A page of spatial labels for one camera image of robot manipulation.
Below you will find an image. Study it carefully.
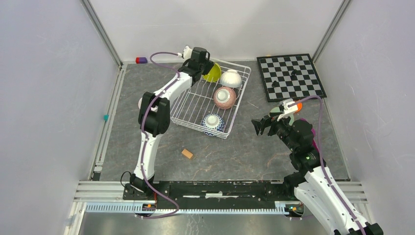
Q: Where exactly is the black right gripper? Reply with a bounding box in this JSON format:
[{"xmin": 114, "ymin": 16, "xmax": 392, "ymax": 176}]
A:
[{"xmin": 251, "ymin": 111, "xmax": 297, "ymax": 152}]

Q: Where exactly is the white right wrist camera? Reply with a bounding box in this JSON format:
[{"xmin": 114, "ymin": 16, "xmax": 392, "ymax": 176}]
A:
[{"xmin": 277, "ymin": 98, "xmax": 299, "ymax": 121}]

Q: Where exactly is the white wire dish rack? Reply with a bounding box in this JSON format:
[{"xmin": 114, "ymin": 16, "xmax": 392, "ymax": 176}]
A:
[{"xmin": 170, "ymin": 59, "xmax": 251, "ymax": 139}]

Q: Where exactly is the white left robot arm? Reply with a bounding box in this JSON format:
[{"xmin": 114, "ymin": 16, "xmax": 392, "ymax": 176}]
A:
[{"xmin": 125, "ymin": 47, "xmax": 214, "ymax": 200}]

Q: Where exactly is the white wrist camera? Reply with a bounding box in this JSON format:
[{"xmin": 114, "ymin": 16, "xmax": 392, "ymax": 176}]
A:
[
  {"xmin": 177, "ymin": 45, "xmax": 193, "ymax": 60},
  {"xmin": 277, "ymin": 98, "xmax": 299, "ymax": 121}
]

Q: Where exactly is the tan wooden block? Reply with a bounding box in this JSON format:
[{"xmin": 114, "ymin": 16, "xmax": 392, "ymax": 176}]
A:
[{"xmin": 182, "ymin": 149, "xmax": 194, "ymax": 159}]

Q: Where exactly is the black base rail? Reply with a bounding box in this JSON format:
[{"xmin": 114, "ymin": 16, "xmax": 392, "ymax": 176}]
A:
[{"xmin": 123, "ymin": 181, "xmax": 297, "ymax": 210}]

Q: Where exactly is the pale green ceramic bowl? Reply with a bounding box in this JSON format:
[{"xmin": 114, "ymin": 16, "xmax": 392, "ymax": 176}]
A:
[{"xmin": 269, "ymin": 107, "xmax": 295, "ymax": 125}]

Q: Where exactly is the black white chessboard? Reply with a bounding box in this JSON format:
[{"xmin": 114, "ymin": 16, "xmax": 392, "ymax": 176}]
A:
[{"xmin": 256, "ymin": 53, "xmax": 327, "ymax": 102}]

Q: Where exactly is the yellow bowl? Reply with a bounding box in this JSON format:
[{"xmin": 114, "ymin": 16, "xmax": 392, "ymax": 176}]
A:
[{"xmin": 203, "ymin": 62, "xmax": 222, "ymax": 83}]

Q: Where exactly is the white ribbed bowl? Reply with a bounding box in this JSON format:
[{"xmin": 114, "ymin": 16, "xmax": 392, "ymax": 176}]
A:
[{"xmin": 219, "ymin": 69, "xmax": 242, "ymax": 88}]

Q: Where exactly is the magenta plastic scoop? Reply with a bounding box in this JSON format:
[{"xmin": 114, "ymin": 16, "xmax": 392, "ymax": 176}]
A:
[{"xmin": 311, "ymin": 128, "xmax": 320, "ymax": 152}]

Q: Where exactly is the red purple block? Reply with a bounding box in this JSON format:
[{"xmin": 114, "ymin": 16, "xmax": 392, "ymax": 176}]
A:
[{"xmin": 135, "ymin": 57, "xmax": 148, "ymax": 64}]

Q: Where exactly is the orange curved plastic piece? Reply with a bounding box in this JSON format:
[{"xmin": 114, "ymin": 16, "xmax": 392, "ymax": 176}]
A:
[{"xmin": 296, "ymin": 103, "xmax": 302, "ymax": 113}]

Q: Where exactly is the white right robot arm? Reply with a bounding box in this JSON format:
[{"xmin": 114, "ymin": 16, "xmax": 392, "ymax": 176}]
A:
[{"xmin": 251, "ymin": 114, "xmax": 384, "ymax": 235}]

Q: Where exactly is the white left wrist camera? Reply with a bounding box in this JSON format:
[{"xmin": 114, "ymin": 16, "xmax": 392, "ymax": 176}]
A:
[{"xmin": 177, "ymin": 45, "xmax": 193, "ymax": 60}]

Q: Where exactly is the red floral patterned bowl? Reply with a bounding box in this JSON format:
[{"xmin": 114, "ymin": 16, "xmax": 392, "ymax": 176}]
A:
[{"xmin": 213, "ymin": 87, "xmax": 236, "ymax": 110}]

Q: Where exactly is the blue white patterned bowl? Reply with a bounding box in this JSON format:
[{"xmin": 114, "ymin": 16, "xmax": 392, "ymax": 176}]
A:
[{"xmin": 201, "ymin": 114, "xmax": 224, "ymax": 132}]

